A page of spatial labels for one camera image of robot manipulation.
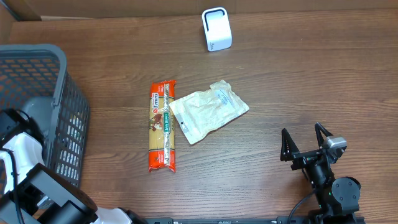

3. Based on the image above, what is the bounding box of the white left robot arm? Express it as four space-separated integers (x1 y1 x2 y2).
1 109 147 224

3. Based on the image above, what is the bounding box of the clear plastic pouch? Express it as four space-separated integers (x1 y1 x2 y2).
170 80 249 144

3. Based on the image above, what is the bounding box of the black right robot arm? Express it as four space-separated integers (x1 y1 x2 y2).
280 123 364 223

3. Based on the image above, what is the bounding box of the white barcode scanner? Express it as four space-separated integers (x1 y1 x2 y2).
201 7 233 52

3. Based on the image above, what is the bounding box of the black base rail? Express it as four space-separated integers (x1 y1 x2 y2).
146 216 366 224

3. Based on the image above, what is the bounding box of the grey plastic mesh basket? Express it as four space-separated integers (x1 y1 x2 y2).
1 44 90 186

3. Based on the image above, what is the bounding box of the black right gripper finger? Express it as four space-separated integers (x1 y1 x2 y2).
280 128 300 161
315 122 332 146

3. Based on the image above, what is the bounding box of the orange spaghetti packet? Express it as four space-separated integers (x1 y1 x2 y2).
149 80 176 172

